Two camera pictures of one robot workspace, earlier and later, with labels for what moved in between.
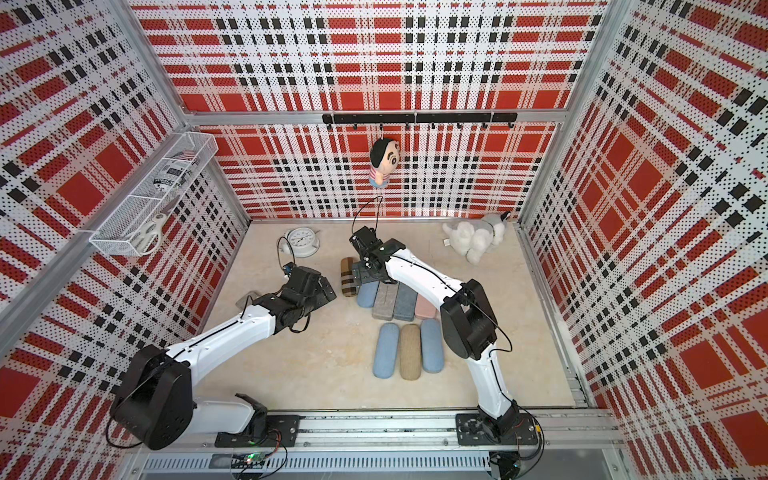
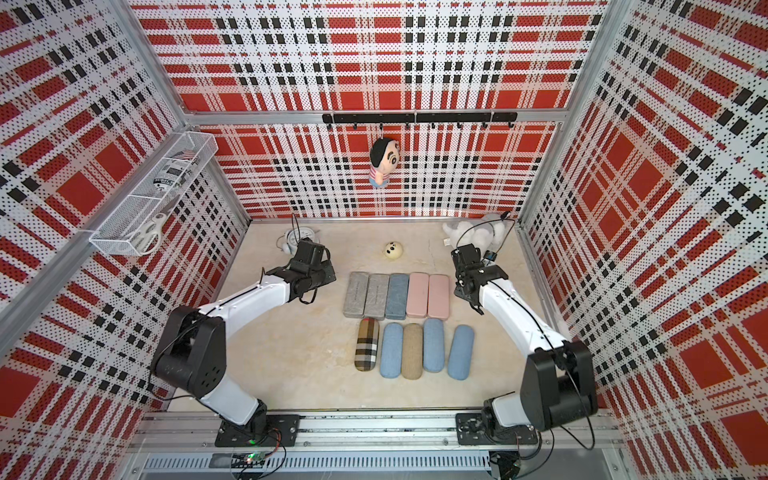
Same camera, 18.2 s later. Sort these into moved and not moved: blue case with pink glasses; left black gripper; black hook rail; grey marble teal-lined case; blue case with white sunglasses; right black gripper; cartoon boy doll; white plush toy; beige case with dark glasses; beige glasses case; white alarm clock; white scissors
Moved: grey marble teal-lined case; beige case with dark glasses; left black gripper; right black gripper
Not moved: white plush toy; white alarm clock; beige glasses case; white scissors; cartoon boy doll; black hook rail; blue case with white sunglasses; blue case with pink glasses
